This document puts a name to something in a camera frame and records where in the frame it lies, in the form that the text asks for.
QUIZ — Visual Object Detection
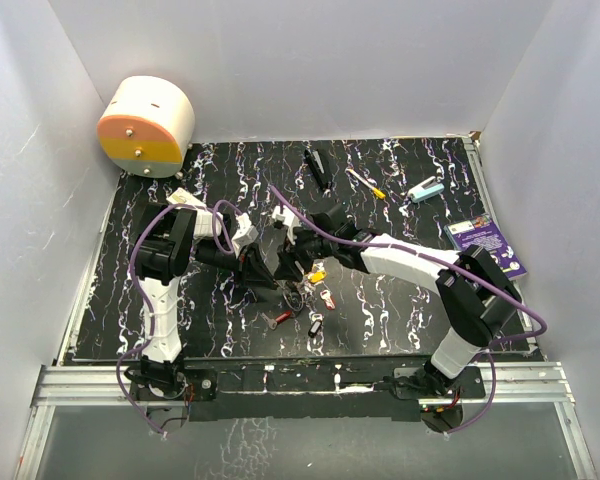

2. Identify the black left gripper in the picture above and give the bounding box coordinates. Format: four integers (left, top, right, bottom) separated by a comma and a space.
195, 240, 278, 291

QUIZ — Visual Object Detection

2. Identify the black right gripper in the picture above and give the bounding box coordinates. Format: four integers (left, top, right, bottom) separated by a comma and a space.
273, 224, 338, 281

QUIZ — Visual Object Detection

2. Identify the metal keyring with keys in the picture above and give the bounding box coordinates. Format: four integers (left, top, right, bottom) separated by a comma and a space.
279, 270, 327, 314

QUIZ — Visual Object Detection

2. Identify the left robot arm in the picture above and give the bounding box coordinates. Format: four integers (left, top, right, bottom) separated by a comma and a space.
130, 200, 278, 399

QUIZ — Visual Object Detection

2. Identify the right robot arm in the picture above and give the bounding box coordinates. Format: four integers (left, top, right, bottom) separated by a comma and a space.
271, 205, 521, 397

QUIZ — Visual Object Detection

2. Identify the red tag key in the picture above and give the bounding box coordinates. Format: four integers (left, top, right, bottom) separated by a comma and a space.
320, 289, 336, 310

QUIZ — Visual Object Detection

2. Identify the red key with silver blade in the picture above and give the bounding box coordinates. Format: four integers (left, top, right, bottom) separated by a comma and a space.
262, 310, 293, 330

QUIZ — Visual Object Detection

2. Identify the black key tag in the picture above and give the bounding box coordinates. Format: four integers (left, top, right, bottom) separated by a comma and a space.
308, 320, 322, 338

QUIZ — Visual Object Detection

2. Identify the black stapler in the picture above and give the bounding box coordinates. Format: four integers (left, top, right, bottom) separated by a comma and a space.
304, 149, 333, 192

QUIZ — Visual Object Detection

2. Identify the pale green cardboard box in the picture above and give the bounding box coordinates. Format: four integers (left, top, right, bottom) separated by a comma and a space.
167, 188, 206, 208

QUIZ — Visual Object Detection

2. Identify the light blue stapler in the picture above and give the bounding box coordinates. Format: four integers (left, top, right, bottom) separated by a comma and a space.
407, 176, 444, 203

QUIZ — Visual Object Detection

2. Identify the white round drawer cabinet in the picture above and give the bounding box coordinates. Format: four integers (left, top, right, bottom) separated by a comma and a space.
96, 75, 195, 179

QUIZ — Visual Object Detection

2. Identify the purple booklet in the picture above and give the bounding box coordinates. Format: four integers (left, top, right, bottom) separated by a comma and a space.
444, 214, 527, 280

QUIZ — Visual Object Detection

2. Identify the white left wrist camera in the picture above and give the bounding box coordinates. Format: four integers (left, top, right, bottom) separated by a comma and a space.
229, 213, 258, 257

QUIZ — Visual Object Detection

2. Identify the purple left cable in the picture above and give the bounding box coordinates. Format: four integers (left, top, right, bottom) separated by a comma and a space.
117, 199, 244, 435

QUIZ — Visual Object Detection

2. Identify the purple cable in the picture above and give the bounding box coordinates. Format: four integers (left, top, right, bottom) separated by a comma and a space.
117, 199, 244, 435
268, 184, 550, 434

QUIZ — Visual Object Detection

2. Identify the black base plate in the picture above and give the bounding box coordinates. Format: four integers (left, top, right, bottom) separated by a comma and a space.
116, 355, 486, 424

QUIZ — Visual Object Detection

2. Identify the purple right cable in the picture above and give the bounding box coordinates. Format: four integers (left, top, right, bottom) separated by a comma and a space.
268, 184, 550, 434

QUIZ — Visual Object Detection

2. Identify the aluminium frame rail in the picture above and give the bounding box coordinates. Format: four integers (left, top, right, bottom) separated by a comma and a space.
31, 361, 575, 407

